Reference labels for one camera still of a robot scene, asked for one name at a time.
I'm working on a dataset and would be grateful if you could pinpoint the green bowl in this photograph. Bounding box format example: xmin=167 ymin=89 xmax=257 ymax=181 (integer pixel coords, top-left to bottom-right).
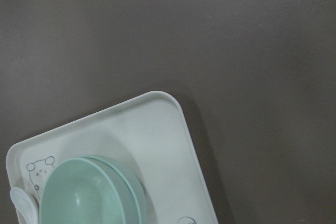
xmin=84 ymin=155 xmax=148 ymax=223
xmin=39 ymin=157 xmax=141 ymax=224

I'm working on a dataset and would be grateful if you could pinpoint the cream rabbit serving tray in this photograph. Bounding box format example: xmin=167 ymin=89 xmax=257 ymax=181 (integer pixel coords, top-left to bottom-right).
xmin=6 ymin=91 xmax=217 ymax=223

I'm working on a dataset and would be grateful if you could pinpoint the green bowl on tray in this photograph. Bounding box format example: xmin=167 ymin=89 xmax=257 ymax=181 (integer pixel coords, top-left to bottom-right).
xmin=84 ymin=155 xmax=148 ymax=223

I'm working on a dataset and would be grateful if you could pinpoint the white ceramic spoon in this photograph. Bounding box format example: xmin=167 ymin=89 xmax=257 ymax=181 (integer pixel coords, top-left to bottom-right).
xmin=10 ymin=187 xmax=39 ymax=224

